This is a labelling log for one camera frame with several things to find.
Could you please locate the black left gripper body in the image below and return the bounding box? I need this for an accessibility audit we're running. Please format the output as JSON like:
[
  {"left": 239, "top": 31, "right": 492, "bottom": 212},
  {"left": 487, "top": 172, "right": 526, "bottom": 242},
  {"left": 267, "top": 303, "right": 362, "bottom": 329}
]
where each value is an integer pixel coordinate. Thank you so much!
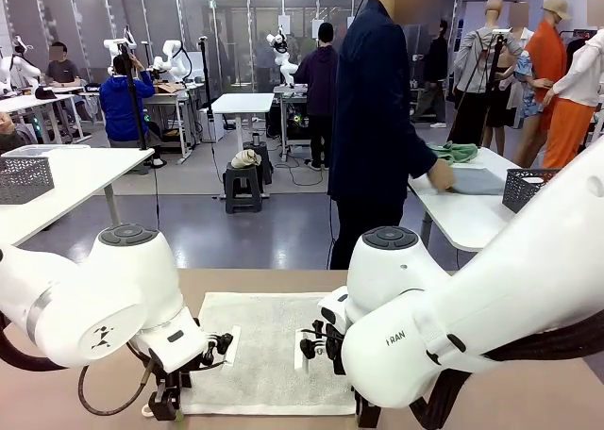
[{"left": 153, "top": 367, "right": 195, "bottom": 396}]

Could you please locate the white terry towel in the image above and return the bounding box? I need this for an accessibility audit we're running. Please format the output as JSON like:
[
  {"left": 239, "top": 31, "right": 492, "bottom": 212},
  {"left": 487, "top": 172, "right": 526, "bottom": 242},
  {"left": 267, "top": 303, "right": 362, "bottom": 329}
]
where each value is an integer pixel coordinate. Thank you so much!
[{"left": 181, "top": 291, "right": 358, "bottom": 417}]

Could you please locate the grey towel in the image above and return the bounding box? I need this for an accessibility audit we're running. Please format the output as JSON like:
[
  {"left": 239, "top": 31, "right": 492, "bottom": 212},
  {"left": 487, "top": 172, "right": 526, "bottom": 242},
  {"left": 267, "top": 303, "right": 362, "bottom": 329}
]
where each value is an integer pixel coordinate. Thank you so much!
[{"left": 441, "top": 168, "right": 509, "bottom": 196}]

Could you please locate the person's right forearm navy sleeve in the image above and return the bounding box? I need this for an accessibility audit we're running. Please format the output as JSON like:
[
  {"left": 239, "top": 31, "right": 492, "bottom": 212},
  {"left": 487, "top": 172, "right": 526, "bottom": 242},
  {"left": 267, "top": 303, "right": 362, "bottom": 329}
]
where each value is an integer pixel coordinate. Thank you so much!
[{"left": 403, "top": 132, "right": 443, "bottom": 179}]

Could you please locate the light grey plastic basket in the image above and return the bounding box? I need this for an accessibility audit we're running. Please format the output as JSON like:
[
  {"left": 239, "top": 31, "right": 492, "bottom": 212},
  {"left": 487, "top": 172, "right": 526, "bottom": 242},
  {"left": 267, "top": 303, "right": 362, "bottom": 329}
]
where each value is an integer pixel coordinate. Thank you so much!
[{"left": 0, "top": 145, "right": 56, "bottom": 207}]

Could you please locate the dark grey plastic basket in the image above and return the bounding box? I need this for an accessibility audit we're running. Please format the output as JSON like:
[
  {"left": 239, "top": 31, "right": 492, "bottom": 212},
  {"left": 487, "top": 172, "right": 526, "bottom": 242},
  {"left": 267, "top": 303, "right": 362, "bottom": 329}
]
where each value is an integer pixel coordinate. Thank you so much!
[{"left": 501, "top": 167, "right": 562, "bottom": 213}]

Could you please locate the person's right hand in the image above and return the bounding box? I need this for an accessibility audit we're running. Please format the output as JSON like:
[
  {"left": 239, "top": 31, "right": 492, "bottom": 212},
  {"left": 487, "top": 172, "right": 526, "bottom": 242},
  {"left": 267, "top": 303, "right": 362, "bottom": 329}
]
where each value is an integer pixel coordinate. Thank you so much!
[{"left": 428, "top": 158, "right": 458, "bottom": 191}]

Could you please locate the grey step stool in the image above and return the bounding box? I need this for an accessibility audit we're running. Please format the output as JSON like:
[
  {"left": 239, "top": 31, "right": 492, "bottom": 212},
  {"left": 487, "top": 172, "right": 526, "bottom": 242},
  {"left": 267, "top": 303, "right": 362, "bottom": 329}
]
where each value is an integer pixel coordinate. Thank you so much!
[
  {"left": 243, "top": 141, "right": 275, "bottom": 186},
  {"left": 224, "top": 162, "right": 264, "bottom": 215}
]

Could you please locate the white side table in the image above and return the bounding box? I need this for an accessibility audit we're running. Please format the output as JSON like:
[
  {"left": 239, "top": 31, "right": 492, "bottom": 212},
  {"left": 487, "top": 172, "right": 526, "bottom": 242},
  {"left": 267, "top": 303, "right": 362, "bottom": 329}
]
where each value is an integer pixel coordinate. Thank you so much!
[
  {"left": 0, "top": 144, "right": 156, "bottom": 247},
  {"left": 408, "top": 145, "right": 567, "bottom": 273}
]

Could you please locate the beige cloth bundle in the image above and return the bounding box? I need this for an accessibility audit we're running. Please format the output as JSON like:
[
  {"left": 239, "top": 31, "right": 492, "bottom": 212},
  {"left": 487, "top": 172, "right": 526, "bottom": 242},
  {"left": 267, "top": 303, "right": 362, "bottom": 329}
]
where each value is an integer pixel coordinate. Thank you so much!
[{"left": 229, "top": 148, "right": 263, "bottom": 170}]

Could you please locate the seated person in blue hoodie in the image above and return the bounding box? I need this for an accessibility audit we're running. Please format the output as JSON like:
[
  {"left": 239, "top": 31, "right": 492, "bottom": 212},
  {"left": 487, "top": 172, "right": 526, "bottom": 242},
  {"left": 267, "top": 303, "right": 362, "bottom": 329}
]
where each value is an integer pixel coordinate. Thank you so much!
[{"left": 97, "top": 55, "right": 164, "bottom": 168}]

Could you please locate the white workbench desk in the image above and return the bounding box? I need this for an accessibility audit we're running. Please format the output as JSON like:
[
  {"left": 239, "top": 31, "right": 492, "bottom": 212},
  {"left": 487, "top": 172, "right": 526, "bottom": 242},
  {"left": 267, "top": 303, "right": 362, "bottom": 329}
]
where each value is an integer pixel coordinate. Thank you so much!
[{"left": 139, "top": 83, "right": 209, "bottom": 165}]

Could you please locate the white standing desk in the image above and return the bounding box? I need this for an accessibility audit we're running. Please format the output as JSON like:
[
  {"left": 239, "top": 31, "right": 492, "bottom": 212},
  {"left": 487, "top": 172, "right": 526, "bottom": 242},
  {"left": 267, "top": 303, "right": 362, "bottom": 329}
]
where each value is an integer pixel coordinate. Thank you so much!
[{"left": 210, "top": 92, "right": 276, "bottom": 200}]

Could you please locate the desk with lit computer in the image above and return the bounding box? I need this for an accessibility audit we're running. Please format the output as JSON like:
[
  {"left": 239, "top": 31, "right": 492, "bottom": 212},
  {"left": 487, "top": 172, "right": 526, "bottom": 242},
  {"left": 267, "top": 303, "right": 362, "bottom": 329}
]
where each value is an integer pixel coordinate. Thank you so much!
[{"left": 272, "top": 84, "right": 313, "bottom": 163}]

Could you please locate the brown cardboard box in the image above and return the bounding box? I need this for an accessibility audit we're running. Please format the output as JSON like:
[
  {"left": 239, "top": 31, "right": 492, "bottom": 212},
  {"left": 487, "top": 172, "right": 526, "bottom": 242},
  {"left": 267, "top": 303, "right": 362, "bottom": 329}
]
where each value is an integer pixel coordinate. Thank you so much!
[{"left": 143, "top": 81, "right": 186, "bottom": 95}]

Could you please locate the black pole stand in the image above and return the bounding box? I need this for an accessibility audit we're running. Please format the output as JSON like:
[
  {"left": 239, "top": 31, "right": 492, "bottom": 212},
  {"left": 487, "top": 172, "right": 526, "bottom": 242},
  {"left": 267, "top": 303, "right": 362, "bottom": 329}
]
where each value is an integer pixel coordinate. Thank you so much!
[{"left": 197, "top": 36, "right": 216, "bottom": 124}]

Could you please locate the long white workbench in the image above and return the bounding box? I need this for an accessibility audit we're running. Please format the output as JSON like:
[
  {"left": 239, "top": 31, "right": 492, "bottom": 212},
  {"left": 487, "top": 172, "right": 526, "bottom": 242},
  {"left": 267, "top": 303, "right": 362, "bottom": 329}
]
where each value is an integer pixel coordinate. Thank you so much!
[{"left": 0, "top": 92, "right": 87, "bottom": 144}]

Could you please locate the person in navy jacket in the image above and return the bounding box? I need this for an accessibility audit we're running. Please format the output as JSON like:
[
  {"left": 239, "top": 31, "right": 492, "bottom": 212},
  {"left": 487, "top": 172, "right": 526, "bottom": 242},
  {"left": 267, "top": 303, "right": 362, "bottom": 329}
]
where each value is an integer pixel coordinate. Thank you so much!
[{"left": 327, "top": 0, "right": 457, "bottom": 271}]

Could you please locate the seated man in grey shirt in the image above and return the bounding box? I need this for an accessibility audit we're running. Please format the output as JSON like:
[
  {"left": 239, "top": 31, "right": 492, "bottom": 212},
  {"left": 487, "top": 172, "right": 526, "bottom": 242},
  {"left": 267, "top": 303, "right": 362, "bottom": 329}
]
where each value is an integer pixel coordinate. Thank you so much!
[{"left": 40, "top": 41, "right": 89, "bottom": 90}]

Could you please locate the person in purple hoodie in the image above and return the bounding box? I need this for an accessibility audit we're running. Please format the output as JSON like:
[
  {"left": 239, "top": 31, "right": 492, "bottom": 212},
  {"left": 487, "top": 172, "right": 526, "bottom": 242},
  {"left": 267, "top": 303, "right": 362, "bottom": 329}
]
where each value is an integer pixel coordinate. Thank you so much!
[{"left": 293, "top": 22, "right": 341, "bottom": 170}]

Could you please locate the person in black jacket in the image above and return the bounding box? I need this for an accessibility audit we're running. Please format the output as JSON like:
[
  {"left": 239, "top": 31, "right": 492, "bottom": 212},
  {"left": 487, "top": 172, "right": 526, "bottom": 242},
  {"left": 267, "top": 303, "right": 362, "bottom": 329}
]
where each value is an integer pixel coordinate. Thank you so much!
[{"left": 410, "top": 18, "right": 450, "bottom": 129}]

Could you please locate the mannequin in grey shirt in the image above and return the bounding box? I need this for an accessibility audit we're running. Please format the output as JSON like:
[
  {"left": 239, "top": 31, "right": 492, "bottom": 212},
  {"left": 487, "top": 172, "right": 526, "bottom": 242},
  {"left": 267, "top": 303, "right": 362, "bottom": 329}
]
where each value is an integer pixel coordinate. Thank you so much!
[{"left": 451, "top": 0, "right": 526, "bottom": 143}]

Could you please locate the figure in blue floral dress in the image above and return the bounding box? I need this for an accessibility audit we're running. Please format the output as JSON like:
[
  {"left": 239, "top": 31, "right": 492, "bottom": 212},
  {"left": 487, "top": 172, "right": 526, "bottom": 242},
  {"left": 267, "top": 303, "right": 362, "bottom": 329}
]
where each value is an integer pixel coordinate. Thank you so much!
[{"left": 507, "top": 0, "right": 546, "bottom": 129}]

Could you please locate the mannequin in orange trousers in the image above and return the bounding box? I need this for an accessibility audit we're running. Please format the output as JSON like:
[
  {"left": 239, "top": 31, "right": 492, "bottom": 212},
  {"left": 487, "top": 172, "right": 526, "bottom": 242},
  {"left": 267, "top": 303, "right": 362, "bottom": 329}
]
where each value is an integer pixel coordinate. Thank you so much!
[{"left": 539, "top": 26, "right": 604, "bottom": 170}]

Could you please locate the mannequin in orange shirt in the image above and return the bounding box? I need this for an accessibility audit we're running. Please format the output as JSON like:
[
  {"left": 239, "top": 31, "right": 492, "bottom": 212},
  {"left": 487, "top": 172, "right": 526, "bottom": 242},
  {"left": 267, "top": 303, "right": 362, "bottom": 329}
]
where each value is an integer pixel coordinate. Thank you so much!
[{"left": 514, "top": 0, "right": 575, "bottom": 170}]

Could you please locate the black right arm cable sleeve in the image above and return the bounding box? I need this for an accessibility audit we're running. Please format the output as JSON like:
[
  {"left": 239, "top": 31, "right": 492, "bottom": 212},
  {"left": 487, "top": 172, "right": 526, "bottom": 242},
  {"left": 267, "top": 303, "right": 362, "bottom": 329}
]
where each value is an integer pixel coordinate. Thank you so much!
[{"left": 410, "top": 328, "right": 604, "bottom": 430}]

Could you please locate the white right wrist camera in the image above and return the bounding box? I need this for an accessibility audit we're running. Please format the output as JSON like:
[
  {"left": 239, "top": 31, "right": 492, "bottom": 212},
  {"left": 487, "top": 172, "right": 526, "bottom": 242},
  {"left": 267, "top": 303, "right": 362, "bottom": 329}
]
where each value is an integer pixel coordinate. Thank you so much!
[{"left": 293, "top": 320, "right": 348, "bottom": 377}]

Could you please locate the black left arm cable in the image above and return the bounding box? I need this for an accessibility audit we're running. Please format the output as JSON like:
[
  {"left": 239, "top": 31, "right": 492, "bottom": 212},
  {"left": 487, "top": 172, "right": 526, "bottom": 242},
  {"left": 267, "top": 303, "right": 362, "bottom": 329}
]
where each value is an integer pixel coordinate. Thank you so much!
[{"left": 0, "top": 314, "right": 152, "bottom": 416}]

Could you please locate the black camera tripod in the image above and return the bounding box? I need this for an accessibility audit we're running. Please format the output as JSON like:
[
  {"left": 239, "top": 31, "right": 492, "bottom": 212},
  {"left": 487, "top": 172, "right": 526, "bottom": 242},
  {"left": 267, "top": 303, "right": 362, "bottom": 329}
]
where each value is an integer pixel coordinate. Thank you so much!
[
  {"left": 446, "top": 27, "right": 513, "bottom": 146},
  {"left": 116, "top": 24, "right": 166, "bottom": 168}
]

